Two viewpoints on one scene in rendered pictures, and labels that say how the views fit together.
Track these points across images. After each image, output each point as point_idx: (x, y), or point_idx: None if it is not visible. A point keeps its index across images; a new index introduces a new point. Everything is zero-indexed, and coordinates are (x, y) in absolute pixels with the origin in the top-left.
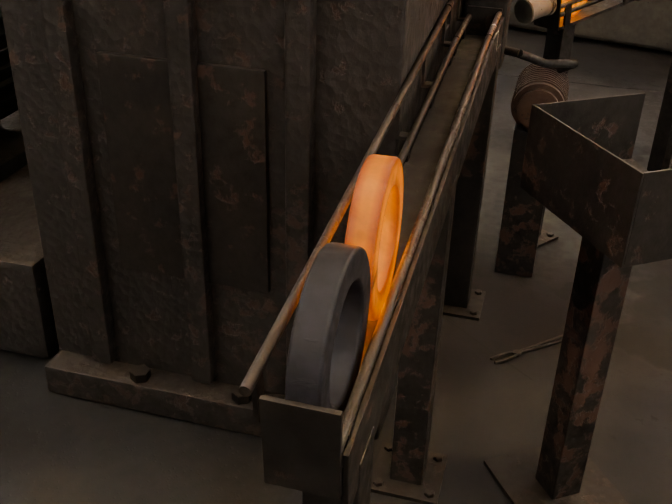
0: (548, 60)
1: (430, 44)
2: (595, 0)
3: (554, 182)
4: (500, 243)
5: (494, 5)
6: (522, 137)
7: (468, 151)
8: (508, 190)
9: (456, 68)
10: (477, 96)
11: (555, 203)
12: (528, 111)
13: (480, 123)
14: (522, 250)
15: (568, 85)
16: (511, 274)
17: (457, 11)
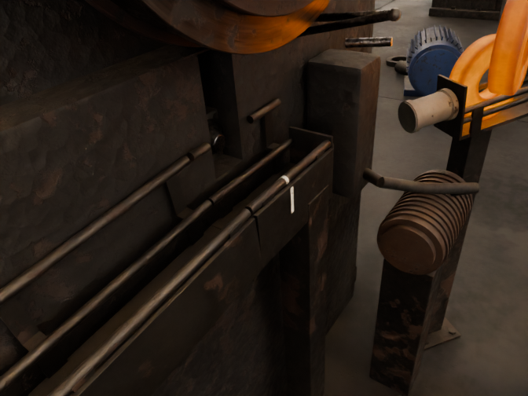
0: (431, 185)
1: (23, 280)
2: (526, 98)
3: None
4: (373, 357)
5: (340, 121)
6: (393, 269)
7: (291, 305)
8: (379, 314)
9: (195, 254)
10: (101, 392)
11: None
12: (394, 249)
13: (299, 281)
14: (396, 372)
15: (467, 208)
16: (386, 386)
17: (264, 138)
